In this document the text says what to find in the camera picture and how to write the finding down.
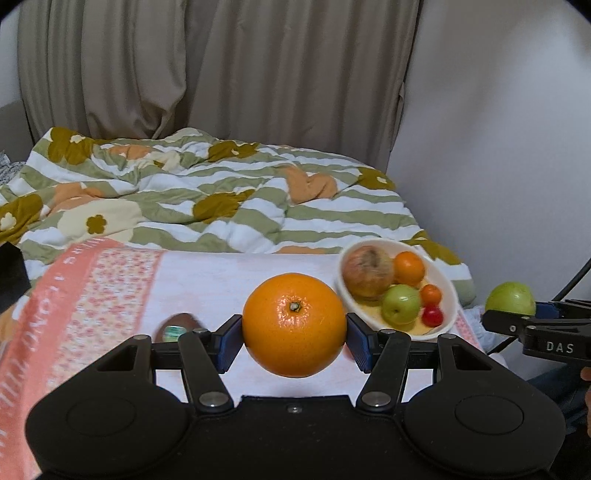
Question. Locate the brown kiwi with sticker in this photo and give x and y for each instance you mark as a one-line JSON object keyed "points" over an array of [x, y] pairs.
{"points": [[175, 326]]}

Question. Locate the large orange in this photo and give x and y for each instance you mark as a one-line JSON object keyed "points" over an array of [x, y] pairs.
{"points": [[409, 269]]}

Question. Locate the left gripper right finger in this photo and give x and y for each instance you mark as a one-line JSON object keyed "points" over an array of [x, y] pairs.
{"points": [[384, 356]]}

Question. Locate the yellow red apple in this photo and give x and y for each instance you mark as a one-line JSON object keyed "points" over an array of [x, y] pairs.
{"points": [[368, 272]]}

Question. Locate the small mandarin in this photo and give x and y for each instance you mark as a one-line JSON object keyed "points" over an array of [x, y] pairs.
{"points": [[430, 295]]}

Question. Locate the beige curtain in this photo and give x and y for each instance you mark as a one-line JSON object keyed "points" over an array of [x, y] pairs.
{"points": [[326, 75]]}

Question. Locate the medium orange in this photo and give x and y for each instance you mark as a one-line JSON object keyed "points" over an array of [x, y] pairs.
{"points": [[294, 325]]}

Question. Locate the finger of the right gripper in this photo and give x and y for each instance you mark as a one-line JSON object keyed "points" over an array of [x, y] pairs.
{"points": [[549, 326], [569, 309]]}

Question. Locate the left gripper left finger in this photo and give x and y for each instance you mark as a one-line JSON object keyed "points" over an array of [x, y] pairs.
{"points": [[205, 356]]}

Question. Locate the green apple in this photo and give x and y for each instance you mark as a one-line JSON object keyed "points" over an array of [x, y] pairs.
{"points": [[401, 305], [512, 297]]}

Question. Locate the cream bowl with cartoon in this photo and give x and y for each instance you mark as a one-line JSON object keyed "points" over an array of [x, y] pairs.
{"points": [[392, 285]]}

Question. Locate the red tomato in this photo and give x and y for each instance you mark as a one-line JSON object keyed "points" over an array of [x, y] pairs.
{"points": [[432, 316]]}

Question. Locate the green striped floral blanket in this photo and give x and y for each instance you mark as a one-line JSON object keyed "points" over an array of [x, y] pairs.
{"points": [[193, 192]]}

